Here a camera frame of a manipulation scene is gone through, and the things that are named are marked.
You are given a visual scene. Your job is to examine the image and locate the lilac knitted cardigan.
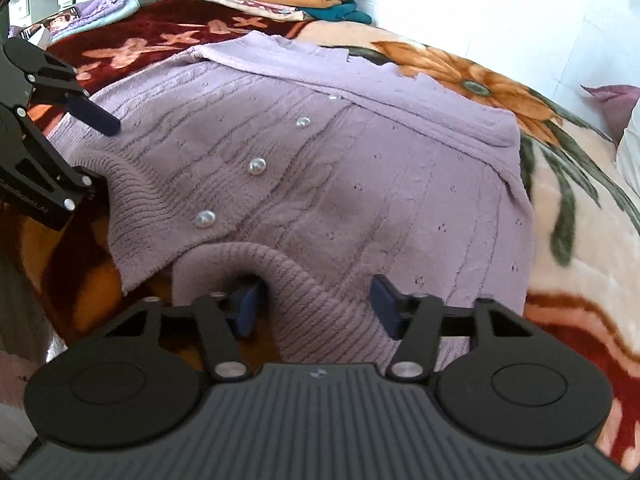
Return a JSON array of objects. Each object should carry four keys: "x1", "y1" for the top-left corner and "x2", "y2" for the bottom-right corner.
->
[{"x1": 51, "y1": 32, "x2": 535, "y2": 365}]

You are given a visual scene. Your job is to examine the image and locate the cream white pillow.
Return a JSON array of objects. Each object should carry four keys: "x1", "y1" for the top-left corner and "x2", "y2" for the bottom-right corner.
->
[{"x1": 616, "y1": 101, "x2": 640, "y2": 195}]

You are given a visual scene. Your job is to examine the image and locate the teal folded garment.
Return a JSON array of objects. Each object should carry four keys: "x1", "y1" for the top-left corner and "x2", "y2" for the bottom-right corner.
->
[{"x1": 300, "y1": 0, "x2": 373, "y2": 25}]

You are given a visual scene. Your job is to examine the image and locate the mauve pink pillow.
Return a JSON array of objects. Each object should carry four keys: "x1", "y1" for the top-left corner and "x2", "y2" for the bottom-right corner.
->
[{"x1": 582, "y1": 84, "x2": 640, "y2": 145}]

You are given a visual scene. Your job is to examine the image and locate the red patterned folded cloth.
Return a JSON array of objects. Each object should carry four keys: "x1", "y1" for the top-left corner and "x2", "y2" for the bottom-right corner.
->
[{"x1": 203, "y1": 0, "x2": 311, "y2": 22}]

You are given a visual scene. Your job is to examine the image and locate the floral plush bed blanket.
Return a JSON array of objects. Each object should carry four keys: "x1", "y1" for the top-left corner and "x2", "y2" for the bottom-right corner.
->
[{"x1": 1, "y1": 0, "x2": 639, "y2": 470}]

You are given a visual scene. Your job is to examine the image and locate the light purple folded clothes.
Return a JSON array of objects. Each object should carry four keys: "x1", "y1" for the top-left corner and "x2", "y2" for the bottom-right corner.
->
[{"x1": 8, "y1": 0, "x2": 142, "y2": 44}]

